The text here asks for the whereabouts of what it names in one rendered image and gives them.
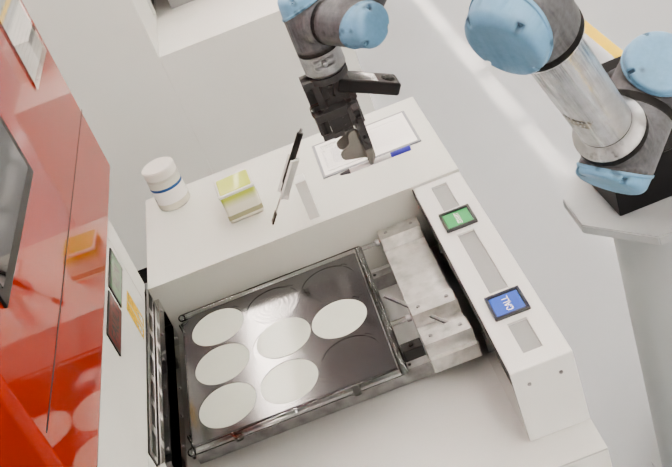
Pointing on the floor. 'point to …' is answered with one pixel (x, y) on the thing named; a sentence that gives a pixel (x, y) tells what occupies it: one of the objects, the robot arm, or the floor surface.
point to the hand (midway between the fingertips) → (372, 155)
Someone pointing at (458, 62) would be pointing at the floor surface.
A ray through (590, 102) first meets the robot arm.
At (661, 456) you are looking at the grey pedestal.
